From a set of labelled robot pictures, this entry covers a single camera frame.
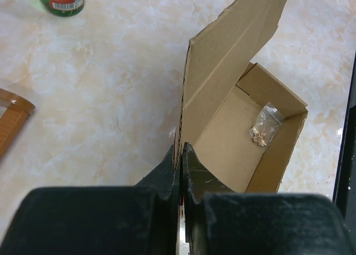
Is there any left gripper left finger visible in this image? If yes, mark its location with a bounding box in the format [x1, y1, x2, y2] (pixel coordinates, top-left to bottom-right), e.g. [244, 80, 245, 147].
[1, 149, 180, 254]

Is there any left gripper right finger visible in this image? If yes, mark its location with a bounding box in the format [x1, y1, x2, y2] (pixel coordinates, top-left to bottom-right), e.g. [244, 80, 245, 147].
[181, 143, 355, 254]

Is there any brown cardboard box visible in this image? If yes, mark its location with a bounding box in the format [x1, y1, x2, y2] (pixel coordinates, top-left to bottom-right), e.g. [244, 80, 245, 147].
[174, 0, 308, 193]

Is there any small grey scrap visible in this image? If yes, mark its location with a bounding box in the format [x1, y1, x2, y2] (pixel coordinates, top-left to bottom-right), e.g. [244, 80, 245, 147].
[249, 102, 285, 147]

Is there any orange wooden shelf rack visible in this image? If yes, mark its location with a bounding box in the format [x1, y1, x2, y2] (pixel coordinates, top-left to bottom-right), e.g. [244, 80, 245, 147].
[1, 89, 36, 158]

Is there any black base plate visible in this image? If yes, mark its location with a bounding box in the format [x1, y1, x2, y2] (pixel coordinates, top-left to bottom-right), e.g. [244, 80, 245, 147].
[332, 48, 356, 219]

